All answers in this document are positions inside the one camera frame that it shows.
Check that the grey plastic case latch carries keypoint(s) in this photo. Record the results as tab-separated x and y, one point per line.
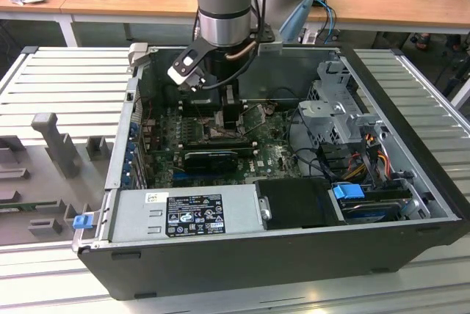
137	53

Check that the green RAM stick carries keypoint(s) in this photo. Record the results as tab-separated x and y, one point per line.
25	207

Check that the grey power supply unit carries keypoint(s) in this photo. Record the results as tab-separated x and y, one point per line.
128	200

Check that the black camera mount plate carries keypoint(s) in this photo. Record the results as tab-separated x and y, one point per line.
194	51

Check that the black RAM slot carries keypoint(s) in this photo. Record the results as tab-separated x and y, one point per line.
187	102
188	106
209	113
220	149
220	145
220	142
209	110
220	139

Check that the hard disk in blue carrier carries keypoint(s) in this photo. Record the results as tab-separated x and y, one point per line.
347	193

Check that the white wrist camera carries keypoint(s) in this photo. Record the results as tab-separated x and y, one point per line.
178	73

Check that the black plastic shroud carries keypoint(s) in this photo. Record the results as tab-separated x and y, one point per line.
293	200

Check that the blue expansion slot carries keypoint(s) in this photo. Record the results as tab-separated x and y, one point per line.
178	175

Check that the black open PC case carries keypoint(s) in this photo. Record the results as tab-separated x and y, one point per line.
220	266

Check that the black graphics card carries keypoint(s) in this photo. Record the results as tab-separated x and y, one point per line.
209	161

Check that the thin metal locking lever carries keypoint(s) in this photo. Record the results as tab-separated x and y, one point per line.
199	113

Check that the metal CPU socket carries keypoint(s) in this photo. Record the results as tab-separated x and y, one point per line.
209	133

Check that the green motherboard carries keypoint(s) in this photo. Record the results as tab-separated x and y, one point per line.
264	156

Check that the grey camera bracket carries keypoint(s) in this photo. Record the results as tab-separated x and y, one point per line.
270	47

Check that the person foot in sandal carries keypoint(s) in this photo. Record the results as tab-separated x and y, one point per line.
424	40

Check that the grey metal disk bay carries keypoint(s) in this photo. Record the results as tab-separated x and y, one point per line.
323	116

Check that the silver CPU plate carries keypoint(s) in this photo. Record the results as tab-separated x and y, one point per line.
219	119

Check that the grey parts rack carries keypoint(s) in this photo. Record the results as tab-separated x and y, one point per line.
84	189

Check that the blue plastic latch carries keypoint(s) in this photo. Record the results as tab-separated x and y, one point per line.
82	222

